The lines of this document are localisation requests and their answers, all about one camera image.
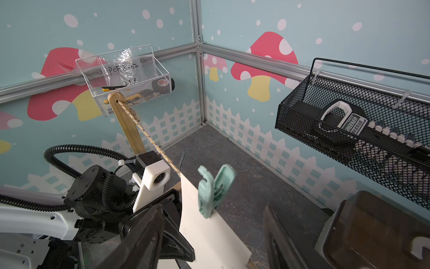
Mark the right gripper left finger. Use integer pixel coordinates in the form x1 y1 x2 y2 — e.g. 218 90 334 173
98 205 164 269

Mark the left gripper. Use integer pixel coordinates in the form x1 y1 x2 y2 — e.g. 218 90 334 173
77 188 196 269

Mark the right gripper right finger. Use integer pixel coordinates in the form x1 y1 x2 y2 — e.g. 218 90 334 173
263 205 323 269

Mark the green clothespin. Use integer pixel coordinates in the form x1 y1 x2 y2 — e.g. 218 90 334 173
198 164 236 219

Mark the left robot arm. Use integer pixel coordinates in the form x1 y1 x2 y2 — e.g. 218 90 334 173
1 145 195 269

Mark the brown lid storage box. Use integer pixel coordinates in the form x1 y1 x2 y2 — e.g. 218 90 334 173
315 191 430 269

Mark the wooden drying rack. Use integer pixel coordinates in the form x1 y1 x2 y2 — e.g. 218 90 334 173
108 93 146 155

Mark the black socket tool set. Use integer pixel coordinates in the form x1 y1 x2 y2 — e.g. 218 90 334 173
291 99 430 178

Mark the black tape roll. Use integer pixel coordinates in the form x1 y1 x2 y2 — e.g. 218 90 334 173
154 77 175 94

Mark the yellow black utility knife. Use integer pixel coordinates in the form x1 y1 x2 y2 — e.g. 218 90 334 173
101 86 130 92

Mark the clear plastic bag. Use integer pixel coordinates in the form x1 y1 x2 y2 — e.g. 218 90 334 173
103 48 141 86

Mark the twine string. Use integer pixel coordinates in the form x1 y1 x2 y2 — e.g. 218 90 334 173
115 99 182 176

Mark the black mesh wall basket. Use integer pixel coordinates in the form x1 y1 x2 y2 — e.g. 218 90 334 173
275 66 430 208

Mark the white wire wall basket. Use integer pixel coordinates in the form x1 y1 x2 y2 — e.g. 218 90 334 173
76 45 174 117

